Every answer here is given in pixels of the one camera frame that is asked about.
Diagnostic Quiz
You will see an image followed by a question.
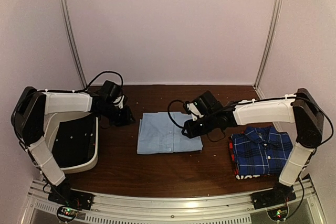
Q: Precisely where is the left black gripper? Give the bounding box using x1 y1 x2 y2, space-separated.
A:
99 102 137 127

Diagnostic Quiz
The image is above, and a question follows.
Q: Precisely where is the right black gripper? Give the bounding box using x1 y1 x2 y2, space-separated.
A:
182 112 218 138

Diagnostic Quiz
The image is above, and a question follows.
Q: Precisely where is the light blue long sleeve shirt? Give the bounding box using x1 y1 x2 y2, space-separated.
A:
137 112 203 155

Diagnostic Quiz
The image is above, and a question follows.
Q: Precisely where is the red black shirt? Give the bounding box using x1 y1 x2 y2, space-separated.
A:
228 137 270 180

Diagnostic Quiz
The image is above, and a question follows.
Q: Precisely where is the blue plaid shirt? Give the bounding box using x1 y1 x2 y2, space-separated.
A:
230 126 293 175

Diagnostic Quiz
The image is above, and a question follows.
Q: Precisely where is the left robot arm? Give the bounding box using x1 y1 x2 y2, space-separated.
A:
11 81 135 205

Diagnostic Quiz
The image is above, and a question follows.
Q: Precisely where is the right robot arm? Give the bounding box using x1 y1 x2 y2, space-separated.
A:
181 88 326 204

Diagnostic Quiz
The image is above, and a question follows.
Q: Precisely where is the white plastic bin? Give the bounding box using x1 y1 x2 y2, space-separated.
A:
45 112 99 174

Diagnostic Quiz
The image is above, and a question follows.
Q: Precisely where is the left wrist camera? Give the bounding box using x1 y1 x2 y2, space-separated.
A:
113 95 128 109

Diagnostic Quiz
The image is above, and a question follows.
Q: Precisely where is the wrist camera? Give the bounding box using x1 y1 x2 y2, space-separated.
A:
185 102 204 121
113 95 128 109

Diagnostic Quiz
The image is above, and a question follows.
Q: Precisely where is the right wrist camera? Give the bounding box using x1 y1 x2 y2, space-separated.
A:
185 102 204 121

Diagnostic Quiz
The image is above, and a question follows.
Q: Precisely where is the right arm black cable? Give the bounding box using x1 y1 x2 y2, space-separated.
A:
167 100 188 127

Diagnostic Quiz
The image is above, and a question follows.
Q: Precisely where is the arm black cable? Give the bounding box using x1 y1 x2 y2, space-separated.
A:
10 70 124 143
167 100 188 127

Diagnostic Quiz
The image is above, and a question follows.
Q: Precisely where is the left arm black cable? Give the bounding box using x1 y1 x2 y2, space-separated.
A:
10 70 124 143

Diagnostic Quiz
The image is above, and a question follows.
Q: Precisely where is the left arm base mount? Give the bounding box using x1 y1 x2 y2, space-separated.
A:
48 185 94 223

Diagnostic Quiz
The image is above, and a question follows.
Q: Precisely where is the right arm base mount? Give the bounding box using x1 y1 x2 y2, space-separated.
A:
251 183 296 222

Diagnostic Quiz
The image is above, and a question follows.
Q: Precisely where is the aluminium front rail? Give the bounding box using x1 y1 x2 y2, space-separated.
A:
18 179 327 223

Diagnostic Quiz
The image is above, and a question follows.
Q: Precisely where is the left aluminium frame post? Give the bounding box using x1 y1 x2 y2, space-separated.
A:
59 0 87 88

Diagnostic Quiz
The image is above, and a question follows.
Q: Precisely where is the aluminium frame post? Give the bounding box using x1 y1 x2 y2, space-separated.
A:
59 0 87 88
254 0 283 90

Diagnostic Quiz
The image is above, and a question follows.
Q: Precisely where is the right aluminium frame post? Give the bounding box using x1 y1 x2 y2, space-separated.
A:
254 0 283 90

